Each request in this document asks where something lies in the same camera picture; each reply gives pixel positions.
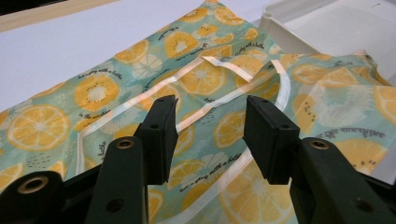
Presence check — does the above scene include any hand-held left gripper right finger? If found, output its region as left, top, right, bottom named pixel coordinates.
left=243, top=95, right=396, bottom=224

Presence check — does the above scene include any white plastic tray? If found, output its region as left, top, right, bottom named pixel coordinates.
left=259, top=0, right=396, bottom=185

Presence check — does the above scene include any lemon print fabric bag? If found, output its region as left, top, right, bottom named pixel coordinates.
left=0, top=0, right=396, bottom=224

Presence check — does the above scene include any white table sheet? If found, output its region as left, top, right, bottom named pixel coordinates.
left=0, top=0, right=272, bottom=110

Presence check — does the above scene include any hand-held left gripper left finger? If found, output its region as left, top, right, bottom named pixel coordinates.
left=84, top=94, right=180, bottom=224

